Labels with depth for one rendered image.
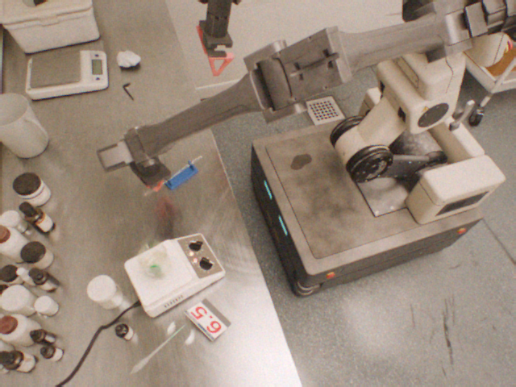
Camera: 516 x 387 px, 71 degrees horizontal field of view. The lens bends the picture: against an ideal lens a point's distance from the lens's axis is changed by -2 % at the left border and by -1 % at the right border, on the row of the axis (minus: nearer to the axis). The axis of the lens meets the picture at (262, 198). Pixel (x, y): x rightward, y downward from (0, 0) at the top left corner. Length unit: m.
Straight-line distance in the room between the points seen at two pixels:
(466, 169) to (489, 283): 0.72
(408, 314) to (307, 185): 0.75
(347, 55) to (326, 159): 1.13
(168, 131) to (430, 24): 0.50
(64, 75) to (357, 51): 1.08
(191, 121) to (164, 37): 0.93
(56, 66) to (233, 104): 0.96
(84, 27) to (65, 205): 0.73
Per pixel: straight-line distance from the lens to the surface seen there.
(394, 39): 0.64
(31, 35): 1.61
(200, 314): 0.89
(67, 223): 1.10
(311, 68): 0.54
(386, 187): 1.61
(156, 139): 0.75
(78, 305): 1.00
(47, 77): 1.45
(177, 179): 1.07
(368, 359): 1.72
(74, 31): 1.60
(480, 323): 1.98
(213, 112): 0.64
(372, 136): 1.33
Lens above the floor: 1.63
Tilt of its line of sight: 58 degrees down
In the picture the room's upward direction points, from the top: 5 degrees clockwise
